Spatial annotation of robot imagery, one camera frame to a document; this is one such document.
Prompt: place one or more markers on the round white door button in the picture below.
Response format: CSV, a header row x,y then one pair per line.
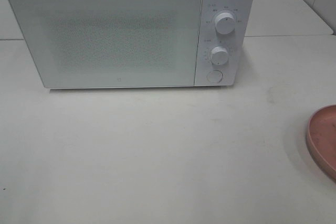
x,y
215,76

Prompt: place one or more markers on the white microwave door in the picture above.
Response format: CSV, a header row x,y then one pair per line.
x,y
111,43

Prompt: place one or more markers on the pink round plate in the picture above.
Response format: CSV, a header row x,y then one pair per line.
x,y
320,139

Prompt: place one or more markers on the lower white microwave knob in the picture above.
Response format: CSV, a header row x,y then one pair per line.
x,y
219,56

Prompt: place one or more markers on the white microwave knob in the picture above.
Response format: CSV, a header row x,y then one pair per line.
x,y
219,56
225,23

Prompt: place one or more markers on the upper white microwave knob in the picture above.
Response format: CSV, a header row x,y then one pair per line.
x,y
225,23

